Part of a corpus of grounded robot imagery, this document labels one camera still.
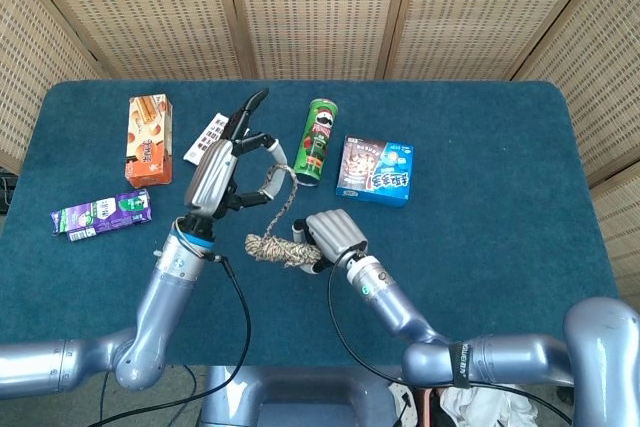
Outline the white power strip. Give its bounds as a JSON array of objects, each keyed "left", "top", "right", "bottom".
[{"left": 388, "top": 381, "right": 416, "bottom": 421}]

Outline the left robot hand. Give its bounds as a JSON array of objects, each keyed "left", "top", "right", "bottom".
[{"left": 183, "top": 88, "right": 290, "bottom": 221}]

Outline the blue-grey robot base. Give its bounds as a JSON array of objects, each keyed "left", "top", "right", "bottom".
[{"left": 199, "top": 365, "right": 416, "bottom": 427}]

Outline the green Pringles can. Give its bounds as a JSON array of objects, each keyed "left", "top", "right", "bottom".
[{"left": 291, "top": 98, "right": 340, "bottom": 188}]

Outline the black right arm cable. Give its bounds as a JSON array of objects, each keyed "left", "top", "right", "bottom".
[{"left": 327, "top": 244, "right": 574, "bottom": 426}]

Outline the white cloth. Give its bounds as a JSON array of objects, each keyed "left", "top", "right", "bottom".
[{"left": 439, "top": 385, "right": 539, "bottom": 427}]

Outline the blue carpet table cover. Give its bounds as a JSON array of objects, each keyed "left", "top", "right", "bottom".
[{"left": 0, "top": 79, "right": 619, "bottom": 367}]

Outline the braided beige rope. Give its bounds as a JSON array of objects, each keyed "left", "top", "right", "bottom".
[{"left": 243, "top": 164, "right": 324, "bottom": 268}]

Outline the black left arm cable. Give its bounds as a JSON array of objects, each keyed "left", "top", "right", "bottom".
[{"left": 89, "top": 234, "right": 252, "bottom": 427}]

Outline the black device on floor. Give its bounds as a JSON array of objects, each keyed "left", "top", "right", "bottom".
[{"left": 0, "top": 174, "right": 19, "bottom": 213}]

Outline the orange wafer box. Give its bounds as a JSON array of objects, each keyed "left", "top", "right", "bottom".
[{"left": 124, "top": 93, "right": 175, "bottom": 190}]

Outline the woven folding screen panel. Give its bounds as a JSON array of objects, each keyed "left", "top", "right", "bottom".
[
  {"left": 512, "top": 0, "right": 640, "bottom": 293},
  {"left": 374, "top": 0, "right": 626, "bottom": 82},
  {"left": 219, "top": 0, "right": 416, "bottom": 82},
  {"left": 0, "top": 0, "right": 109, "bottom": 173},
  {"left": 9, "top": 0, "right": 256, "bottom": 82}
]

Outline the purple green carton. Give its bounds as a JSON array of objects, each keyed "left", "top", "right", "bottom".
[{"left": 49, "top": 188, "right": 154, "bottom": 243}]

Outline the blue floor cable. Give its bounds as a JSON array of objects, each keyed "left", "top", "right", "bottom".
[{"left": 98, "top": 365, "right": 197, "bottom": 427}]

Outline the blue brown cookie box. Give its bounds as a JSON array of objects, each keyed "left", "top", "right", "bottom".
[{"left": 334, "top": 135, "right": 415, "bottom": 209}]

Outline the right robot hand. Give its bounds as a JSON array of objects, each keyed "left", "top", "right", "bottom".
[{"left": 292, "top": 208, "right": 370, "bottom": 276}]

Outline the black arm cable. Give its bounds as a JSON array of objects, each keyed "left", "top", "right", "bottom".
[
  {"left": 89, "top": 234, "right": 252, "bottom": 427},
  {"left": 327, "top": 244, "right": 574, "bottom": 426}
]

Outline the white box with coloured squares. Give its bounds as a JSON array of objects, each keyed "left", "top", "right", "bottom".
[{"left": 183, "top": 112, "right": 231, "bottom": 166}]

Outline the orange stool frame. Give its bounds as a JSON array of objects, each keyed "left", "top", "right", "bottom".
[{"left": 423, "top": 386, "right": 437, "bottom": 427}]

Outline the black velcro strap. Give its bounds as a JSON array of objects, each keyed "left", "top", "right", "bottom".
[{"left": 446, "top": 341, "right": 475, "bottom": 389}]

